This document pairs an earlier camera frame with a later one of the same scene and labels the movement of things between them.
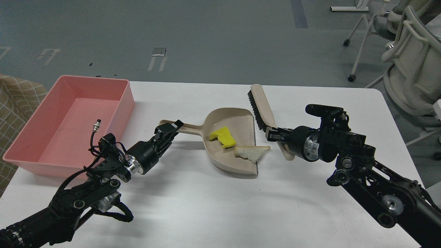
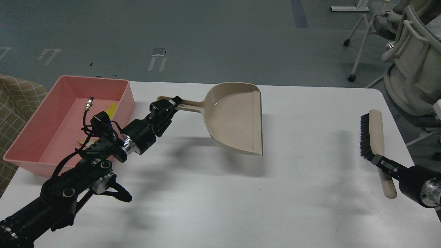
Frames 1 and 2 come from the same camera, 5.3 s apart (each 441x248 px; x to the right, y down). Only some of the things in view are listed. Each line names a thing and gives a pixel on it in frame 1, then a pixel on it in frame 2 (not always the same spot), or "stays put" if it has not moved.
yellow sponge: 224,136 → 111,111
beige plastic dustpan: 222,129 → 233,112
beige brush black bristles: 264,115 → 372,142
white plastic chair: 412,81 stays put
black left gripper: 142,157 → 139,136
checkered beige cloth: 19,99 stays put
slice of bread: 252,153 → 91,141
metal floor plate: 159,51 stays put
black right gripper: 303,141 → 420,183
